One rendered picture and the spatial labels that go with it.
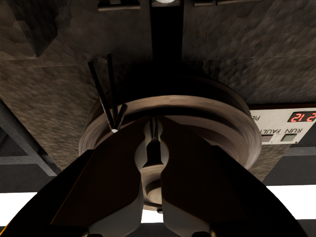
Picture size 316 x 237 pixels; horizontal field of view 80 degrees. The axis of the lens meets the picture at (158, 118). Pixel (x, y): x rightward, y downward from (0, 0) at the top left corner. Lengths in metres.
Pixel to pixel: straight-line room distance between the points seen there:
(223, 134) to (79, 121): 0.45
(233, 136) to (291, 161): 9.03
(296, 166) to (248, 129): 8.97
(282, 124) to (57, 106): 0.70
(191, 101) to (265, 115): 0.35
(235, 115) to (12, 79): 0.56
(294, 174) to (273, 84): 8.59
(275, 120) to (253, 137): 0.22
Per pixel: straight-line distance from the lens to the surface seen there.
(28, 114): 0.72
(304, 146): 6.40
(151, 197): 0.50
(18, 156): 6.55
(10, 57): 0.37
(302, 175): 9.30
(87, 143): 0.48
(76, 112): 0.64
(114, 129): 0.28
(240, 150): 0.49
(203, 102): 0.37
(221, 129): 0.41
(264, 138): 0.75
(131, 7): 0.37
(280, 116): 0.69
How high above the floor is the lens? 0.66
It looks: 47 degrees up
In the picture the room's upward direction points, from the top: 177 degrees clockwise
